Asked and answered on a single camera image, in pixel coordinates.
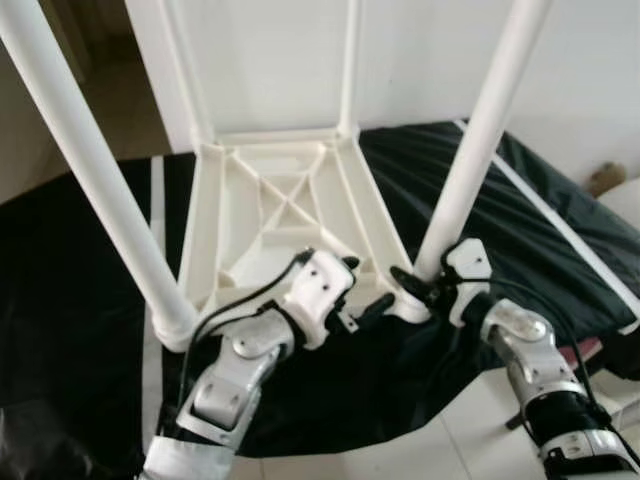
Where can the white round object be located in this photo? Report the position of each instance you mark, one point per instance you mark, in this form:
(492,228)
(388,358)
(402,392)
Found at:
(625,205)

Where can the brown object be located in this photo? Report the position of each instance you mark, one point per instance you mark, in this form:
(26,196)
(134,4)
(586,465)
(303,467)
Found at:
(607,178)

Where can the pink slipper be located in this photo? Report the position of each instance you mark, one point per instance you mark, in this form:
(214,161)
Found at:
(590,349)

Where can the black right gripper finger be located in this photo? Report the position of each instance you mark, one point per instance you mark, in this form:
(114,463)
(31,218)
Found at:
(412,281)

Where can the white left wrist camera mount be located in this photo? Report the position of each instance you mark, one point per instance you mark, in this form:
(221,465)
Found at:
(318,295)

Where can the black metal stand leg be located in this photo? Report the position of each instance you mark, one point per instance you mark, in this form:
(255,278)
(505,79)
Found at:
(514,419)

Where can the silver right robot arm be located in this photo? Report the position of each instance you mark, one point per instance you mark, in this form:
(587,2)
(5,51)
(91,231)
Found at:
(535,355)

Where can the white standing fan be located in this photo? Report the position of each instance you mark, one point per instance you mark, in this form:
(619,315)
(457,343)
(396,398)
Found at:
(622,420)

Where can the black table cloth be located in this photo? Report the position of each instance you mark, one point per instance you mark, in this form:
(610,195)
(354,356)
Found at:
(560,260)

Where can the cream plastic table top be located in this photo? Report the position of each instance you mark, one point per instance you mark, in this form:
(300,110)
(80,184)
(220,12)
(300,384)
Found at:
(290,180)

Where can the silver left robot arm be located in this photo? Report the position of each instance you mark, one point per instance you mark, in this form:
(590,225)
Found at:
(235,365)

